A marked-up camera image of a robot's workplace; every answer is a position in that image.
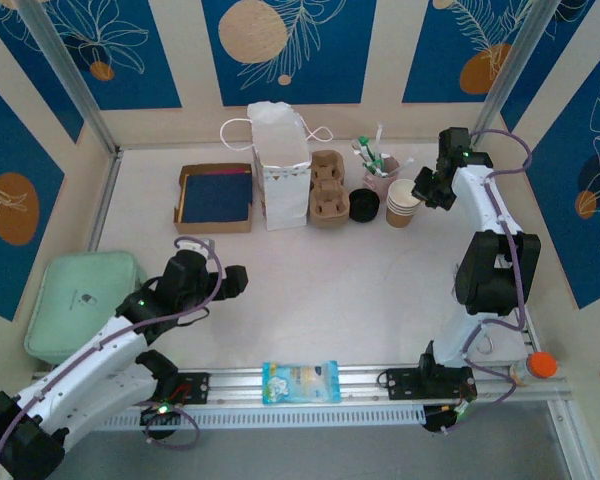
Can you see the stack of brown paper cups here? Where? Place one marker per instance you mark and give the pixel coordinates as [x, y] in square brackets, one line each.
[400, 215]

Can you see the dark blue napkin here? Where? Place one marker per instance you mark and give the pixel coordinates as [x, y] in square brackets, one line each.
[217, 197]

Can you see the white paper takeout bag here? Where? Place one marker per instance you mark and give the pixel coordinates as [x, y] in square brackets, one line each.
[280, 165]

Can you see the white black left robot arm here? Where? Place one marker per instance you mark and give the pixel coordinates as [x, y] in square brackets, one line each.
[80, 365]

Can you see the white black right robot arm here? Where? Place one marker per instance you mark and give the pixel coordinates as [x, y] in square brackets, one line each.
[485, 200]

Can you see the green-tipped white stirrer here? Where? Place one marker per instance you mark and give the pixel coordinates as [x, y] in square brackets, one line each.
[363, 141]
[357, 150]
[380, 162]

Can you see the pink straw holder cup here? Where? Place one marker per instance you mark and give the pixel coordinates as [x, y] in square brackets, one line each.
[375, 182]

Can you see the stack of black lids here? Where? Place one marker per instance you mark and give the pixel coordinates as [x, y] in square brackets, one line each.
[365, 205]

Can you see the brown cardboard napkin box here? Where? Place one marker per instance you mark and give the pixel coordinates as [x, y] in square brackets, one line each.
[215, 227]

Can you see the yellow napkin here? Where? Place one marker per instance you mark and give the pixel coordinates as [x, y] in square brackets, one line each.
[180, 200]

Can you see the stack of pulp cup carriers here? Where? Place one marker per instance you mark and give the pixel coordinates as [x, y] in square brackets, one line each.
[330, 210]

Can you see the mint green zip case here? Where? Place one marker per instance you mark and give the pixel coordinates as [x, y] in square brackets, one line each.
[80, 280]

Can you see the pink napkin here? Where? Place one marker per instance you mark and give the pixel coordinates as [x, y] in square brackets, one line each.
[230, 171]

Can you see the blue wet wipes packet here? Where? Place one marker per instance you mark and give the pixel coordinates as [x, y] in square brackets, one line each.
[300, 382]

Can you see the orange capped bottle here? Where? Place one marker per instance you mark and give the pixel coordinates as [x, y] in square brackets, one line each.
[542, 365]

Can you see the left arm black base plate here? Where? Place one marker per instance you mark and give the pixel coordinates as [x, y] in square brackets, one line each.
[197, 387]

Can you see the aluminium frame post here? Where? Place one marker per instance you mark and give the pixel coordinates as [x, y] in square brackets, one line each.
[69, 70]
[515, 70]

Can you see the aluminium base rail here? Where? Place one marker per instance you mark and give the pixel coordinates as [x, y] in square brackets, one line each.
[360, 381]

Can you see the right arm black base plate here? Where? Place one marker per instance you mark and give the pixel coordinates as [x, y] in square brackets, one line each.
[400, 385]

